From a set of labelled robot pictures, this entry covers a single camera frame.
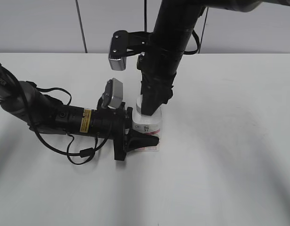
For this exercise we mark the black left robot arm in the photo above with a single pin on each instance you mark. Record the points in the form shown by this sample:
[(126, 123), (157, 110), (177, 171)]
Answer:
[(44, 114)]

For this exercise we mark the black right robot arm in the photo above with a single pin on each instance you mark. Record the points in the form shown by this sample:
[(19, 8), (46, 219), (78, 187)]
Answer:
[(167, 43)]

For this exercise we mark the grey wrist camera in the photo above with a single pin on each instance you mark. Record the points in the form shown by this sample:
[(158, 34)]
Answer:
[(118, 50), (113, 94)]

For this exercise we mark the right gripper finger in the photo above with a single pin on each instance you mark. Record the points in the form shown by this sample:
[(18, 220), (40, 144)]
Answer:
[(151, 101)]

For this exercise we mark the white ribbed bottle cap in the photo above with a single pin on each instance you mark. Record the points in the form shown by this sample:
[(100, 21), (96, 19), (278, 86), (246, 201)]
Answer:
[(139, 104)]

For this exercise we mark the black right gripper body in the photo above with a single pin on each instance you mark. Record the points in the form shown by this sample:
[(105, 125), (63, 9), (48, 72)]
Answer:
[(154, 80)]

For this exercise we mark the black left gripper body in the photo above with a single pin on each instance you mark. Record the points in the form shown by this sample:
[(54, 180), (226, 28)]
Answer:
[(121, 123)]

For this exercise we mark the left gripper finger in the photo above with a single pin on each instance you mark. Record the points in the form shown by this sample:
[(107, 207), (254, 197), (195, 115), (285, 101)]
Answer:
[(142, 142)]

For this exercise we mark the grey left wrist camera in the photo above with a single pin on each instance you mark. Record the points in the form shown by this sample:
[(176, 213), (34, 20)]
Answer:
[(113, 94)]

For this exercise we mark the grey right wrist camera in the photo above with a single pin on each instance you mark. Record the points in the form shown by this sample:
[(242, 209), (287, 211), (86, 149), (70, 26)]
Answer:
[(118, 50)]

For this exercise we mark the white yogurt drink bottle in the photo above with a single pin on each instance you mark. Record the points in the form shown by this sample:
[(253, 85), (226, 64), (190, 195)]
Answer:
[(150, 125)]

